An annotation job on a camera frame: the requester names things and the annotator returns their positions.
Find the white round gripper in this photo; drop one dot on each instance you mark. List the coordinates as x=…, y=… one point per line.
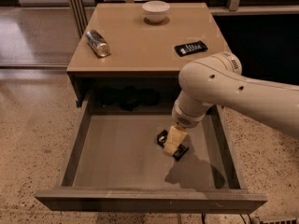
x=186, y=119

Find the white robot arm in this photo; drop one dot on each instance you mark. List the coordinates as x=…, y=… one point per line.
x=217, y=80

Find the brown cabinet with counter top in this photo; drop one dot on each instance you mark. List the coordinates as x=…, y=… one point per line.
x=142, y=54

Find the black snack bar on counter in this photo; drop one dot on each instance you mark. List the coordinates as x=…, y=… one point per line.
x=190, y=48

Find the silver metal can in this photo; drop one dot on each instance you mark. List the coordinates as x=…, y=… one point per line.
x=98, y=44

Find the power strip on floor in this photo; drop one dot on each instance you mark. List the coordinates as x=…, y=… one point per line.
x=275, y=220

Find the white ceramic bowl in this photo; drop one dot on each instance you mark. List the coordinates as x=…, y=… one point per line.
x=155, y=11

